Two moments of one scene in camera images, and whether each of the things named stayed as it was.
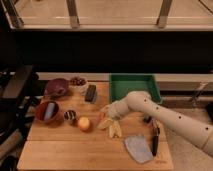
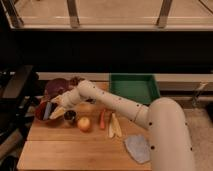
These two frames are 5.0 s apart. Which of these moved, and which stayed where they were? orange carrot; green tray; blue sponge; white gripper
Moved: white gripper
Stayed: blue sponge; orange carrot; green tray
